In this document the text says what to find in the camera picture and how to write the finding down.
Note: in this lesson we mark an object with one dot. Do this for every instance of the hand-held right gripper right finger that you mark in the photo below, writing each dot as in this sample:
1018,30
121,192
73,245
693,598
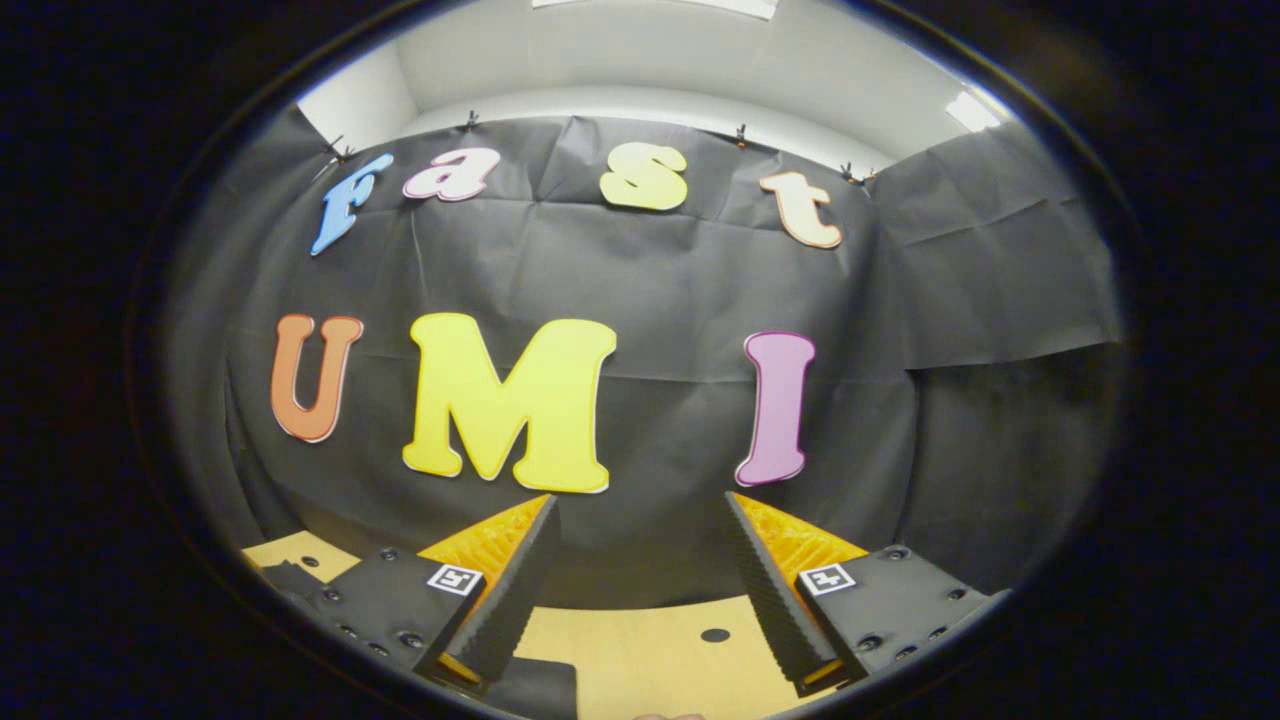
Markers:
765,600

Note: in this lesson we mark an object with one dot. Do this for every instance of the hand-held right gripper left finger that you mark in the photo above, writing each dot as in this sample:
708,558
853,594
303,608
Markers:
515,600

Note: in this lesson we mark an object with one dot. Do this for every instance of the black backdrop cloth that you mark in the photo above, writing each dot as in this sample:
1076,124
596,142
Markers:
680,290

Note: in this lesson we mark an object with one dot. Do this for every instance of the small ceiling light panel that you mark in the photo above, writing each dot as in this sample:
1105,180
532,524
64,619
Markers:
972,110

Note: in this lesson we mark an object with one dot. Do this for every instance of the large ceiling light panel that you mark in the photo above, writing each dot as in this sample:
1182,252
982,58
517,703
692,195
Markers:
660,6

